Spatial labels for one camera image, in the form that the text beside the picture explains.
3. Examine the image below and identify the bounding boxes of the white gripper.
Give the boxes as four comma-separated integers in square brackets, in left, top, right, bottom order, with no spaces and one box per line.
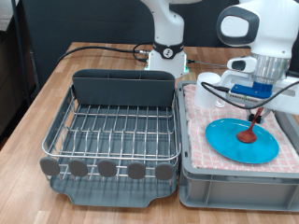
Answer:
[219,70,299,124]

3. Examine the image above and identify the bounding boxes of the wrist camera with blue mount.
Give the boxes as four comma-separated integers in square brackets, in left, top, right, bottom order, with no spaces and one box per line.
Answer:
[228,81,276,106]

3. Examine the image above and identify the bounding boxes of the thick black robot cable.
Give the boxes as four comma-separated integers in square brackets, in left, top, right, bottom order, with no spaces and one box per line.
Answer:
[55,41,154,66]

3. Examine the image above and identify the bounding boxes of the pink checked cloth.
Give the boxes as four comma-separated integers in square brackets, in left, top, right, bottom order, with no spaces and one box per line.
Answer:
[182,83,299,174]

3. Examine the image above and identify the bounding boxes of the metal wire dish rack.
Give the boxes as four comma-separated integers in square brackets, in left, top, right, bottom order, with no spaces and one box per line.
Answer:
[41,83,182,183]

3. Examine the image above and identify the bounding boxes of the gray dish drying rack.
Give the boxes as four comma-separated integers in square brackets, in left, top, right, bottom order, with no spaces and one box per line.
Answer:
[50,83,180,209]

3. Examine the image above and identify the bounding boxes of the blue plate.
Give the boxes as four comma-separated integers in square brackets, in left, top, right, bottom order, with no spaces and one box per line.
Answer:
[205,118,280,165]

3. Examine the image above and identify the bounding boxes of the black backdrop curtain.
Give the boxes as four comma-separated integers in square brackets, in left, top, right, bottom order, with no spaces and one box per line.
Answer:
[18,0,299,94]

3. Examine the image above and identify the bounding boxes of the gray plastic crate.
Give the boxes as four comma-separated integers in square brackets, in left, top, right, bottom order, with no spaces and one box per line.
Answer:
[176,79,299,213]

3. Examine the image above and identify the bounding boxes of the dark gray cutlery holder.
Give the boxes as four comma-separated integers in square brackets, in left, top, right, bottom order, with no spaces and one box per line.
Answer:
[72,68,176,108]

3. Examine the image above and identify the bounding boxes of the black metal pole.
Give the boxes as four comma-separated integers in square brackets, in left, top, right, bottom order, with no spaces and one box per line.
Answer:
[10,0,32,106]

